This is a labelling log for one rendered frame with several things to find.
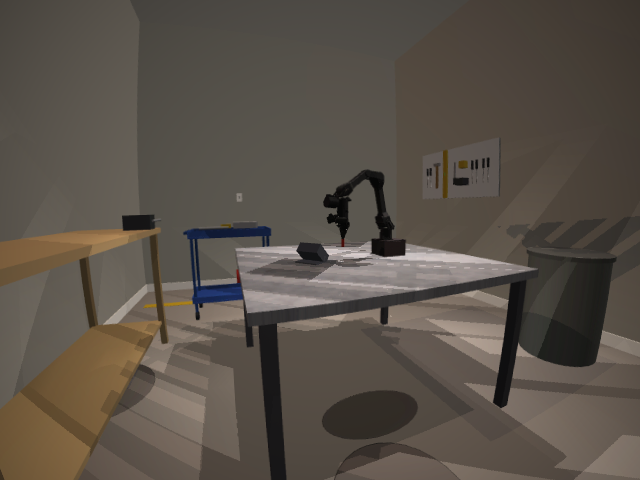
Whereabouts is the dark grey sloped panel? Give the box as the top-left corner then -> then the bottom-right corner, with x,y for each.
295,242 -> 329,265

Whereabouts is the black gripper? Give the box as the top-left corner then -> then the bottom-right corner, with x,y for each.
335,208 -> 350,239

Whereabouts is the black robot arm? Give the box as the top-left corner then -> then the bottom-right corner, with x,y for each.
323,169 -> 395,240

